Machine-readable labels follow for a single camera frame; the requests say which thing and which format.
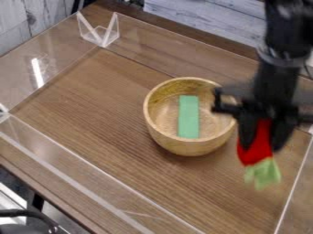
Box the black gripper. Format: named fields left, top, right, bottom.
left=211, top=83, right=313, bottom=152

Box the red plush strawberry toy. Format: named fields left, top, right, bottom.
left=236, top=119, right=280, bottom=190

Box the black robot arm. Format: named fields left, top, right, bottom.
left=211, top=0, right=313, bottom=151

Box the wooden bowl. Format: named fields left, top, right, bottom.
left=143, top=77, right=235, bottom=157

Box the green rectangular block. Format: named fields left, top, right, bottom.
left=177, top=95, right=199, bottom=139

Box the clear acrylic tray wall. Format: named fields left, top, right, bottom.
left=0, top=9, right=313, bottom=234

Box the black table leg frame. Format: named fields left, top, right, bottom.
left=22, top=190, right=52, bottom=220

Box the black cable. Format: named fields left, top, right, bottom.
left=0, top=208, right=60, bottom=234

